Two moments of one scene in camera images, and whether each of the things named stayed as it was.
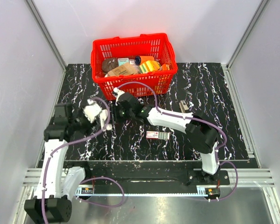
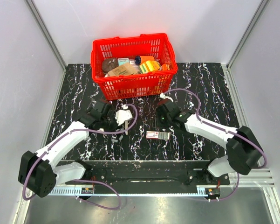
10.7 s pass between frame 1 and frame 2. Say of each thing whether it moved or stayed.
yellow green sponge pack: stayed
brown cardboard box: stayed
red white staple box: stayed
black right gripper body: moved
